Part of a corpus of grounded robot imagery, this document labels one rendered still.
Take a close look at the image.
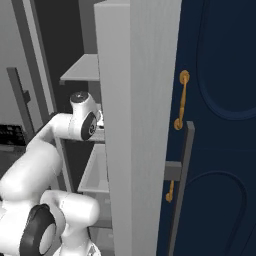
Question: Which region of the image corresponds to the black ridged appliance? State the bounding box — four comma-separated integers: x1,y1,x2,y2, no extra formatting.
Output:
0,123,28,147

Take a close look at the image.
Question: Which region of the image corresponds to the navy cupboard door arched panel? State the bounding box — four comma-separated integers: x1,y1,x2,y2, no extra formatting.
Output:
155,153,256,256

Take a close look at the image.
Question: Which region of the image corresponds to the navy cupboard door oval panel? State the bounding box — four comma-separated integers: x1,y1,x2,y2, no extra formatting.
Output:
165,0,256,158

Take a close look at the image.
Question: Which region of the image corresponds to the light grey fridge door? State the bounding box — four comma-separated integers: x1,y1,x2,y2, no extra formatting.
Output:
0,0,58,135

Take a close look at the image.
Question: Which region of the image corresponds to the short gold cupboard handle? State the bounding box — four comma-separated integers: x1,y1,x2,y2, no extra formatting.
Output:
165,179,176,204

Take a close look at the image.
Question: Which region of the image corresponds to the long gold cupboard handle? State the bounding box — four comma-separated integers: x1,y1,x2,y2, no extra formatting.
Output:
173,69,191,131

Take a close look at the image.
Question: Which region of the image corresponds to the grey fridge shelf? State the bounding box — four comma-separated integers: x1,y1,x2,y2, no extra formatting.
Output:
59,53,101,86

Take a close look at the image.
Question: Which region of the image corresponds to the pale grey fridge drawer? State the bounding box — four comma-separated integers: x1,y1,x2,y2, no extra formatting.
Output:
77,143,112,195

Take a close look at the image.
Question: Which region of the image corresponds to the dark grey fridge door handle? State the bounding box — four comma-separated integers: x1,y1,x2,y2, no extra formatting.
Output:
6,66,36,144

